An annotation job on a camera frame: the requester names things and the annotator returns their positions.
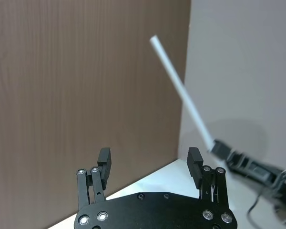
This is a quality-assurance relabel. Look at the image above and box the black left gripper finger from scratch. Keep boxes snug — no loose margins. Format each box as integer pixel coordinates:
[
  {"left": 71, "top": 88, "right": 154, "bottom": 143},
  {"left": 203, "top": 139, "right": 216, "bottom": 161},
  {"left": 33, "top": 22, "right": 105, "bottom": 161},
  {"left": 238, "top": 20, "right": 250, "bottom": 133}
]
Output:
[{"left": 76, "top": 147, "right": 113, "bottom": 211}]

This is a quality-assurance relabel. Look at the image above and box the thin dark cable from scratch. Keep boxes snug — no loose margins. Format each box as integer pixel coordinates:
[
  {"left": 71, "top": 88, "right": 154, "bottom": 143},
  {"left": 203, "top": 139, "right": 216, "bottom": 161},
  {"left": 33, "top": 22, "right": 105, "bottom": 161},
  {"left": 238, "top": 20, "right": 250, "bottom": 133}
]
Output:
[{"left": 246, "top": 185, "right": 267, "bottom": 229}]

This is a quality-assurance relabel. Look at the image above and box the brown wood-grain panel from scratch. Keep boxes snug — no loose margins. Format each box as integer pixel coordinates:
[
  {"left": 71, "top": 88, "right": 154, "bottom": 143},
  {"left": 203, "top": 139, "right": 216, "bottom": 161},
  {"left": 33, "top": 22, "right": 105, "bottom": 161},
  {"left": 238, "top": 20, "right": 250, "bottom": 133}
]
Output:
[{"left": 0, "top": 0, "right": 192, "bottom": 229}]

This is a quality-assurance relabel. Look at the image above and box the white table cloth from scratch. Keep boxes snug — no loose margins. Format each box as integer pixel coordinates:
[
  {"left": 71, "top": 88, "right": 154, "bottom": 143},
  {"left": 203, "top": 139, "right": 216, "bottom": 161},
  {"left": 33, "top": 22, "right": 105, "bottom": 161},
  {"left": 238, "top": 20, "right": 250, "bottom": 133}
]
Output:
[{"left": 44, "top": 158, "right": 286, "bottom": 229}]

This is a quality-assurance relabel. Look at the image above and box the long white plastic rod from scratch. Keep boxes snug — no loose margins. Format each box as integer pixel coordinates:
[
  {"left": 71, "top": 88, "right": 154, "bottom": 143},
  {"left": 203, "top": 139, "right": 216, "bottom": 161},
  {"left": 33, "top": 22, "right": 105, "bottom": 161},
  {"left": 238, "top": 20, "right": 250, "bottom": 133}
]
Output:
[{"left": 149, "top": 35, "right": 215, "bottom": 152}]

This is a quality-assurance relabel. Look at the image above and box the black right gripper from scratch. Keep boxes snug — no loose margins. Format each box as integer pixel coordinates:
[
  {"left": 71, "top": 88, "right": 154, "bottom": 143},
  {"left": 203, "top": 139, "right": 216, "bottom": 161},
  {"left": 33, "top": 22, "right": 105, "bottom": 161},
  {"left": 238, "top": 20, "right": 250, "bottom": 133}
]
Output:
[{"left": 186, "top": 139, "right": 286, "bottom": 208}]

